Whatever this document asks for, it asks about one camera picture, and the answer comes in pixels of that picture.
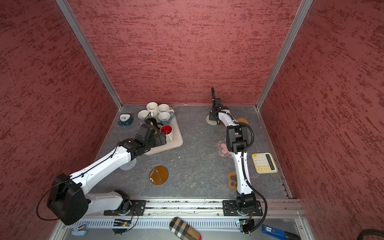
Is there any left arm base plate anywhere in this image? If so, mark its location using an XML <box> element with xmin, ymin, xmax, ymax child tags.
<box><xmin>104</xmin><ymin>200</ymin><xmax>147</xmax><ymax>217</ymax></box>

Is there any grey woven round coaster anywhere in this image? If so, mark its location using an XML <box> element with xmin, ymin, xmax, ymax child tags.
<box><xmin>120</xmin><ymin>159</ymin><xmax>137</xmax><ymax>171</ymax></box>

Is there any brown paw coaster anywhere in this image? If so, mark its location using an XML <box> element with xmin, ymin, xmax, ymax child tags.
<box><xmin>227</xmin><ymin>171</ymin><xmax>238</xmax><ymax>191</ymax></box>

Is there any light blue floral mug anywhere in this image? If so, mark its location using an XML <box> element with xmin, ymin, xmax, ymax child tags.
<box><xmin>158</xmin><ymin>112</ymin><xmax>175</xmax><ymax>125</ymax></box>

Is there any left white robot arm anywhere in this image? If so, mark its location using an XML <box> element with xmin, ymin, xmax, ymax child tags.
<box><xmin>47</xmin><ymin>124</ymin><xmax>167</xmax><ymax>226</ymax></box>

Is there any pink flower coaster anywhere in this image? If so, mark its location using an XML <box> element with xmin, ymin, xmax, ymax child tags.
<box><xmin>217</xmin><ymin>140</ymin><xmax>232</xmax><ymax>158</ymax></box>

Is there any white mug back left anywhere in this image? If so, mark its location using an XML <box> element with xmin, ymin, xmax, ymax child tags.
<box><xmin>138</xmin><ymin>110</ymin><xmax>151</xmax><ymax>125</ymax></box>

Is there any cream calculator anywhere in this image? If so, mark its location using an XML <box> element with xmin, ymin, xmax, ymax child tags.
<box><xmin>252</xmin><ymin>153</ymin><xmax>278</xmax><ymax>174</ymax></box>

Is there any black mug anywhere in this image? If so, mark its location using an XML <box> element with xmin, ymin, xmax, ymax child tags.
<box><xmin>145</xmin><ymin>118</ymin><xmax>163</xmax><ymax>128</ymax></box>

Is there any brown wooden round coaster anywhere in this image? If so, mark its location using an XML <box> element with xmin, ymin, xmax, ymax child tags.
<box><xmin>149</xmin><ymin>166</ymin><xmax>169</xmax><ymax>186</ymax></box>

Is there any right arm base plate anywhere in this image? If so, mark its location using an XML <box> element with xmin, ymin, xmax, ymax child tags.
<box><xmin>222</xmin><ymin>200</ymin><xmax>263</xmax><ymax>217</ymax></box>

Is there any plaid case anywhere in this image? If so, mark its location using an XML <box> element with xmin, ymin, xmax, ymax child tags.
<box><xmin>169</xmin><ymin>217</ymin><xmax>202</xmax><ymax>240</ymax></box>

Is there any white mug back right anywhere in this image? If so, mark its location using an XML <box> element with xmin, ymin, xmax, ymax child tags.
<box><xmin>157</xmin><ymin>104</ymin><xmax>175</xmax><ymax>114</ymax></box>

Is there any white mug back middle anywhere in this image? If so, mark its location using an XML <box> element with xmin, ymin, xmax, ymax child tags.
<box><xmin>146</xmin><ymin>102</ymin><xmax>159</xmax><ymax>118</ymax></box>

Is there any small stapler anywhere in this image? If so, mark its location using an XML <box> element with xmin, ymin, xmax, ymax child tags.
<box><xmin>71</xmin><ymin>224</ymin><xmax>87</xmax><ymax>237</ymax></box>

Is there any beige serving tray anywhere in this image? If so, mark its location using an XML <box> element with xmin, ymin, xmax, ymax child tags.
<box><xmin>139</xmin><ymin>115</ymin><xmax>184</xmax><ymax>156</ymax></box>

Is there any tan woven round coaster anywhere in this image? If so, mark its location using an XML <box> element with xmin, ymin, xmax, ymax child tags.
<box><xmin>236</xmin><ymin>118</ymin><xmax>250</xmax><ymax>125</ymax></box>

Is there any blue tool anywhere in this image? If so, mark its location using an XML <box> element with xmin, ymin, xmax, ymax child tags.
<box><xmin>262</xmin><ymin>225</ymin><xmax>301</xmax><ymax>240</ymax></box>

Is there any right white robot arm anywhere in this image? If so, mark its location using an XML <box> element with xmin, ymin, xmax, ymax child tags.
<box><xmin>209</xmin><ymin>88</ymin><xmax>258</xmax><ymax>215</ymax></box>

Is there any white mug red inside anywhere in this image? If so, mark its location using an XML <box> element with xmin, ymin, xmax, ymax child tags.
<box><xmin>160</xmin><ymin>125</ymin><xmax>174</xmax><ymax>142</ymax></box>

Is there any white woven round coaster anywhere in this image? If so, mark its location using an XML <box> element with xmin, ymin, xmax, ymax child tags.
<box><xmin>206</xmin><ymin>116</ymin><xmax>221</xmax><ymax>126</ymax></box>

